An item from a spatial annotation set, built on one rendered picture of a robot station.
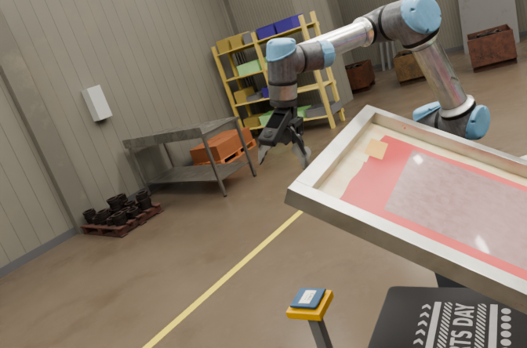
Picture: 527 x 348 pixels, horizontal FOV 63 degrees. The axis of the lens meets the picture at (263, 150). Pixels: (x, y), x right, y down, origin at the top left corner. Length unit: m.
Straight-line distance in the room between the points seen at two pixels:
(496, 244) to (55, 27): 7.04
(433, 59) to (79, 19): 6.73
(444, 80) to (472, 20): 10.04
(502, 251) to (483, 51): 8.07
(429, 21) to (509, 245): 0.69
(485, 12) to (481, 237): 10.57
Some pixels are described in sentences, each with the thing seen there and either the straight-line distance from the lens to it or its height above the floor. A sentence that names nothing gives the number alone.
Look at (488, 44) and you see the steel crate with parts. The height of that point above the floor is 0.48.
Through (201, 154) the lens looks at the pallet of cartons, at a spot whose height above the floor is 0.29.
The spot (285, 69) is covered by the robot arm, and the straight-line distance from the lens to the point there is 1.08.
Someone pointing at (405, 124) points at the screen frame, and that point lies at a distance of 1.31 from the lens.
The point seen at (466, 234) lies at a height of 1.35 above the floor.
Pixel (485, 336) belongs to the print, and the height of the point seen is 0.95.
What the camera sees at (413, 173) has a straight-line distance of 1.12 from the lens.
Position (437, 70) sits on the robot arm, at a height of 1.58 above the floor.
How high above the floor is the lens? 1.84
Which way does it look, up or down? 14 degrees down
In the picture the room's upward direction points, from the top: 19 degrees counter-clockwise
